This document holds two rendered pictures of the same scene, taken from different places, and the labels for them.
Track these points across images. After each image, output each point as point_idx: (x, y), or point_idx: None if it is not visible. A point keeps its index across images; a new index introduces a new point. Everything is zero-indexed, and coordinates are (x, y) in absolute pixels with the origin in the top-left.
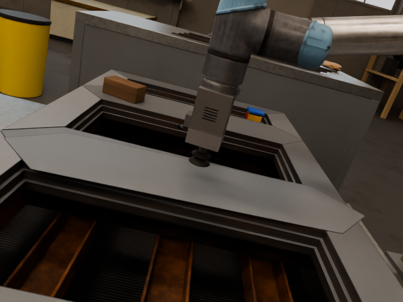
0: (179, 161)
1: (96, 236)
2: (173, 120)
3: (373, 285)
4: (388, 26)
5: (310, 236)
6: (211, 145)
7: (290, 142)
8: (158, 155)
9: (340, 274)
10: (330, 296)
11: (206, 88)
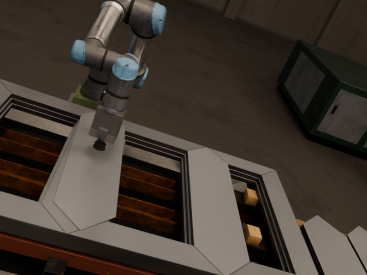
0: (74, 156)
1: (14, 256)
2: None
3: (155, 136)
4: (113, 27)
5: (124, 137)
6: (117, 136)
7: (5, 87)
8: (70, 163)
9: (147, 141)
10: (151, 150)
11: (120, 114)
